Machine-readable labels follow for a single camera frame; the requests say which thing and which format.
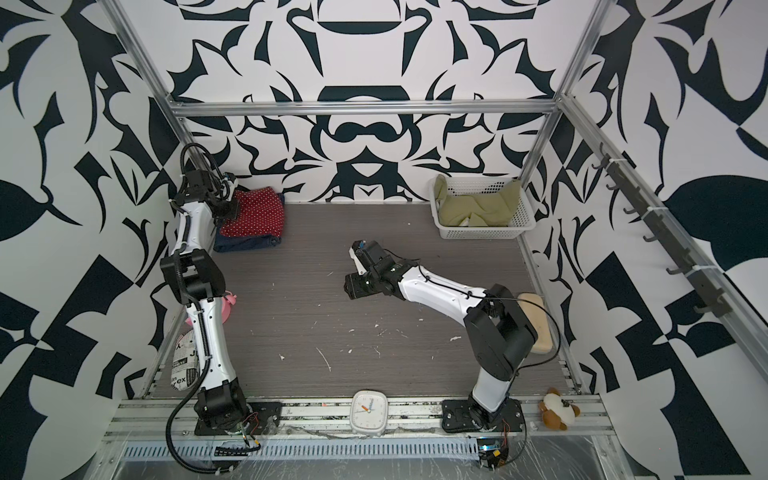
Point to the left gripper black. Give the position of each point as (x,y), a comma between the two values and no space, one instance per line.
(222,204)

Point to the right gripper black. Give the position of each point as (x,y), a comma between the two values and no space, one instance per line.
(355,289)

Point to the red polka dot skirt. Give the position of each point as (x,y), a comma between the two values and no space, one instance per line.
(261,213)

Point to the blue denim skirt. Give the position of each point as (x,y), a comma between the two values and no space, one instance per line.
(224,244)

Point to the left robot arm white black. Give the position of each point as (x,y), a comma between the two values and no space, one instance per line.
(192,274)

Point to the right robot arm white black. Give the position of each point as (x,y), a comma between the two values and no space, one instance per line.
(503,330)

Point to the pink alarm clock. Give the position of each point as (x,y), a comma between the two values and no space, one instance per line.
(227,307)

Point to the white plastic laundry basket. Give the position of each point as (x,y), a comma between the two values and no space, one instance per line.
(521,222)

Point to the olive green skirt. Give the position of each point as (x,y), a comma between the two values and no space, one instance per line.
(495,209)

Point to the white square clock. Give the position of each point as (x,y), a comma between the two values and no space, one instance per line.
(369,413)

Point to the green circuit board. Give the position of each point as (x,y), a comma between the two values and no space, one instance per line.
(493,453)

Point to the brown plush toy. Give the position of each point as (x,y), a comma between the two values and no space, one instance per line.
(556,412)

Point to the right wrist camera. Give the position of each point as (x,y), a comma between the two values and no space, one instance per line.
(356,251)

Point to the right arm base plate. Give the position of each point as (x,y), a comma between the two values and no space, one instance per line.
(467,416)

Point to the aluminium frame crossbar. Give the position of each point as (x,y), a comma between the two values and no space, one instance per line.
(374,107)

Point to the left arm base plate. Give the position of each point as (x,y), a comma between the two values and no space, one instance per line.
(263,418)

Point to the white slotted cable duct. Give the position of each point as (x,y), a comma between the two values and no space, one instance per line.
(337,449)

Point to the aluminium frame rail front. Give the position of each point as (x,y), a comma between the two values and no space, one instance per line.
(347,417)

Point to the grey wall hook rack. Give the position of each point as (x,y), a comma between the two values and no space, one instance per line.
(657,220)

